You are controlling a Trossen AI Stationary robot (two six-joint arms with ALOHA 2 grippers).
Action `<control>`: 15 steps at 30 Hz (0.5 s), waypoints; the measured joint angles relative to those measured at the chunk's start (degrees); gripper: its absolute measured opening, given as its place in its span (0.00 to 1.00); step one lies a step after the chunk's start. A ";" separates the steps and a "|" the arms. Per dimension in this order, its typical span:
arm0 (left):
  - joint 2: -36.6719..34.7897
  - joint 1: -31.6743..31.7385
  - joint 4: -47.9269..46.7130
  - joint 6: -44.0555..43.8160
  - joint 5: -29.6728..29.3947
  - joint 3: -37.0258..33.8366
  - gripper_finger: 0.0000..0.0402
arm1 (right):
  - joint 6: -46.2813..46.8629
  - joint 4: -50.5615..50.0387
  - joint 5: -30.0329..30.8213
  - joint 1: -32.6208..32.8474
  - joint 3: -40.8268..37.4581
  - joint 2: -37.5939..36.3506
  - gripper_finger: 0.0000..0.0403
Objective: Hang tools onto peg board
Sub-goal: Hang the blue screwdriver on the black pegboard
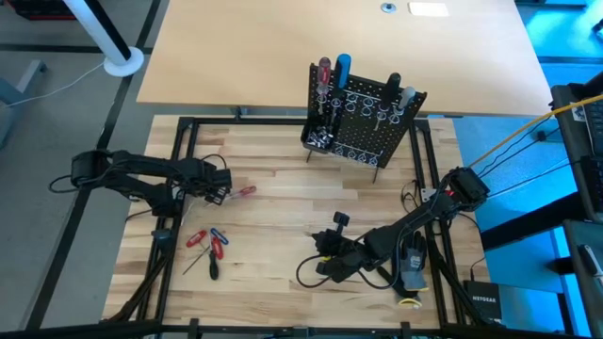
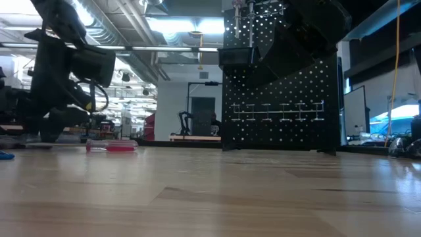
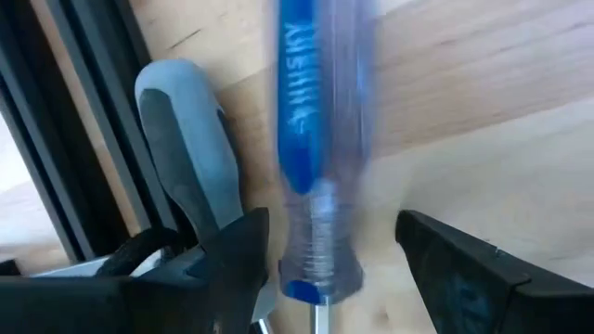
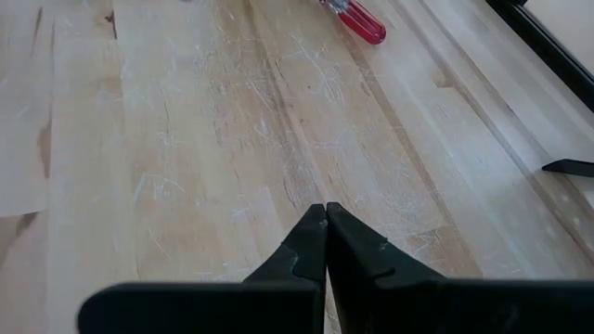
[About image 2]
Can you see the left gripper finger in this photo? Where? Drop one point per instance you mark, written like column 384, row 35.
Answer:
column 56, row 125
column 29, row 116

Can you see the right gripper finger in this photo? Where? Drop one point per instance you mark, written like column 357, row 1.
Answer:
column 283, row 59

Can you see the black metal pegboard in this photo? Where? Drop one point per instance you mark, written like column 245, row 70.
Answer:
column 296, row 95

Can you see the small blue screwdriver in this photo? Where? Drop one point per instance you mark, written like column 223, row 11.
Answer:
column 6, row 155

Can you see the background black robot arm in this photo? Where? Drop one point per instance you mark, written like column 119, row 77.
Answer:
column 105, row 126
column 184, row 121

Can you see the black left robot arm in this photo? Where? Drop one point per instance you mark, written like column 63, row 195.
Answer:
column 62, row 19

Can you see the white board panel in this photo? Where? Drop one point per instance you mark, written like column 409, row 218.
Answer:
column 355, row 115

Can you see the red cabinet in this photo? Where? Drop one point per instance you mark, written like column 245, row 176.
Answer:
column 149, row 128

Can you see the person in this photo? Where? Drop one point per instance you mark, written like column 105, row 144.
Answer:
column 215, row 124

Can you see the long ceiling light bar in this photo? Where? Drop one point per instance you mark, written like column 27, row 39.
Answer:
column 164, row 48

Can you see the background wooden table top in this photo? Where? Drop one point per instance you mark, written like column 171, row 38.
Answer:
column 194, row 138

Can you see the silver ventilation duct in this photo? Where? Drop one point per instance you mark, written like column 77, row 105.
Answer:
column 108, row 33

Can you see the black gantry frame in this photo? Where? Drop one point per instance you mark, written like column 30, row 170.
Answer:
column 204, row 83

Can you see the black aluminium table frame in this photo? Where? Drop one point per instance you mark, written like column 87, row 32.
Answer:
column 181, row 143

